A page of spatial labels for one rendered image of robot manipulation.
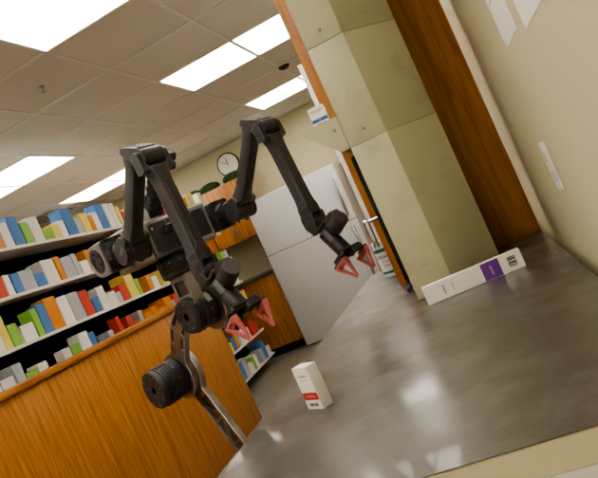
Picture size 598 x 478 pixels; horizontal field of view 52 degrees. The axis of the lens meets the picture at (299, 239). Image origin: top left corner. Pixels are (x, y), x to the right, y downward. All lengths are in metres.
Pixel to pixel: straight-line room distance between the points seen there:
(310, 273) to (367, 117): 5.24
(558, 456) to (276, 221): 6.29
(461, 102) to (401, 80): 0.33
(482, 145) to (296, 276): 5.04
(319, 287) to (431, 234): 5.22
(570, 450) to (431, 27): 1.61
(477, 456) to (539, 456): 0.07
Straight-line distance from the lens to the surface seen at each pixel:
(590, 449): 0.75
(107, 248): 2.19
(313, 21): 1.80
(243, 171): 2.29
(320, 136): 1.75
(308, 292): 6.94
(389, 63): 1.82
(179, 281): 2.40
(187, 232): 1.79
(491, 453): 0.75
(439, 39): 2.12
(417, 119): 1.80
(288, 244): 6.90
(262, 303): 1.76
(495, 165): 2.08
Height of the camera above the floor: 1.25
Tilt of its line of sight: 1 degrees down
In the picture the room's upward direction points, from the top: 24 degrees counter-clockwise
